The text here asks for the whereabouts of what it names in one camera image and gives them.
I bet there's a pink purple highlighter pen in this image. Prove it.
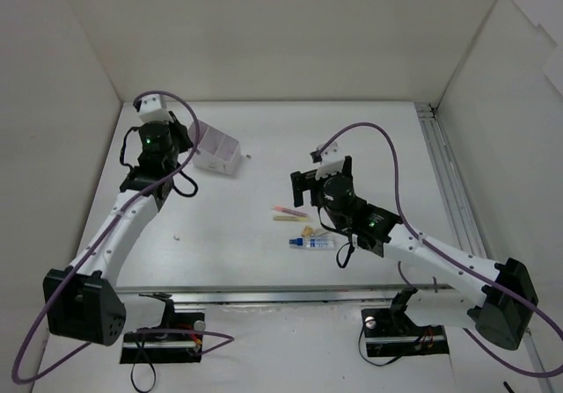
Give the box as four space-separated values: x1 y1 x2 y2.
271 206 309 218

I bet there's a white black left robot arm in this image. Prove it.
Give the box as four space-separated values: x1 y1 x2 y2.
43 110 194 346

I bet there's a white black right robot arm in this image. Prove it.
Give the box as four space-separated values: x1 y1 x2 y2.
290 156 538 351

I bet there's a yellow highlighter pen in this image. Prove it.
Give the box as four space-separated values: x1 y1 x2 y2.
272 215 311 222

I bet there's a yellow eraser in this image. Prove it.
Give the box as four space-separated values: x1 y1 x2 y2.
301 226 313 237

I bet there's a blue white correction pen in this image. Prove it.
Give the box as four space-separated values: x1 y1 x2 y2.
289 237 335 250

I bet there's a white divided organizer box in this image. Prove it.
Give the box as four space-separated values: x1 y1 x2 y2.
191 120 242 176

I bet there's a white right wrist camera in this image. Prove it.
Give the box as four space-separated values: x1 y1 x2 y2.
315 142 345 180

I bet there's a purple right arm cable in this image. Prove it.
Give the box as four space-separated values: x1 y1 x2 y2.
318 122 563 376

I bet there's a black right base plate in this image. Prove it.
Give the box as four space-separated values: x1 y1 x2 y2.
358 309 450 367

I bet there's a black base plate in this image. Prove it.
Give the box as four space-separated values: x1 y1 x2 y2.
120 332 204 365
358 309 450 367

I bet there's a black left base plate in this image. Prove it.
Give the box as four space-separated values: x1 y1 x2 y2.
120 332 204 365

